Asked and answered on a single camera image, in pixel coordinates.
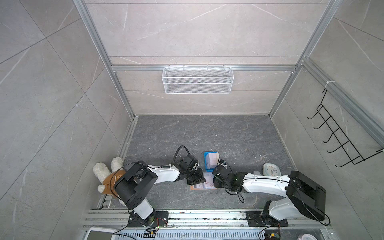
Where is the tan leather card holder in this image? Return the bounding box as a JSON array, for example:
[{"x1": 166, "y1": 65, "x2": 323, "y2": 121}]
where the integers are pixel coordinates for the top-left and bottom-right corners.
[{"x1": 190, "y1": 172, "x2": 216, "y2": 190}]

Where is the blue plastic card tray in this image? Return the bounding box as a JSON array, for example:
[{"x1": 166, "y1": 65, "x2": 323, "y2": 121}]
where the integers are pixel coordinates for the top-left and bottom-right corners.
[{"x1": 204, "y1": 152, "x2": 220, "y2": 172}]

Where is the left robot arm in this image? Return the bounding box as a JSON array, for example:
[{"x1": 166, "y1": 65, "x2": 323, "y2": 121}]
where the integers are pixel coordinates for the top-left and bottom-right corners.
[{"x1": 113, "y1": 155, "x2": 206, "y2": 226}]

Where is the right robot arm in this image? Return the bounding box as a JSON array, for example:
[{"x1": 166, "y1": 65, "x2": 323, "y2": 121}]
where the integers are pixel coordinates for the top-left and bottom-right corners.
[{"x1": 213, "y1": 161, "x2": 327, "y2": 226}]

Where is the white round alarm clock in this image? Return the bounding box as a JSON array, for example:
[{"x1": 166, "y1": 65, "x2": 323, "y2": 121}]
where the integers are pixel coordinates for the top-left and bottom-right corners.
[{"x1": 263, "y1": 163, "x2": 281, "y2": 177}]

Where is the white teddy bear brown shirt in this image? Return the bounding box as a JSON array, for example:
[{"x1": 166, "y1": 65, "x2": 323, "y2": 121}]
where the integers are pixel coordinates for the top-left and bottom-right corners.
[{"x1": 93, "y1": 157, "x2": 126, "y2": 196}]

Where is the white tablet device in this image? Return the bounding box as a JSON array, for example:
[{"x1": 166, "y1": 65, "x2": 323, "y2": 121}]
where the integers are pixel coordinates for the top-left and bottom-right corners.
[{"x1": 84, "y1": 227, "x2": 119, "y2": 240}]

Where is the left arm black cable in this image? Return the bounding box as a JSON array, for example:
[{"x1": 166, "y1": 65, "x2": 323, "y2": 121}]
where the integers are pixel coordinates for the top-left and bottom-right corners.
[{"x1": 170, "y1": 145, "x2": 191, "y2": 167}]

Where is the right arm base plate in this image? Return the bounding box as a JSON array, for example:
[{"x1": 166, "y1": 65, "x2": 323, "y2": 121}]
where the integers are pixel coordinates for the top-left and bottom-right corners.
[{"x1": 246, "y1": 211, "x2": 289, "y2": 227}]

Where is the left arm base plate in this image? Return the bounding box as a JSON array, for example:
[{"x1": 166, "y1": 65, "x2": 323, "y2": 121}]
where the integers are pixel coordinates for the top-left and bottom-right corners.
[{"x1": 128, "y1": 211, "x2": 169, "y2": 229}]

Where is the white wire mesh basket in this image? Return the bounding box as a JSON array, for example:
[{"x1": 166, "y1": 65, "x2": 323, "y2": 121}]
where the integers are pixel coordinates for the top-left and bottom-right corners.
[{"x1": 162, "y1": 66, "x2": 235, "y2": 95}]

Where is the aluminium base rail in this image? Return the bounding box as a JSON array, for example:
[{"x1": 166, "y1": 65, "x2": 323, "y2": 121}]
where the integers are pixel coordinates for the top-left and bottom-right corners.
[{"x1": 80, "y1": 209, "x2": 332, "y2": 230}]

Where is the black wire hook rack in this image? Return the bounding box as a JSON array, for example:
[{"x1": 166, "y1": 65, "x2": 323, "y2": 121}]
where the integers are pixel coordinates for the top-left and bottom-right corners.
[{"x1": 307, "y1": 89, "x2": 384, "y2": 168}]

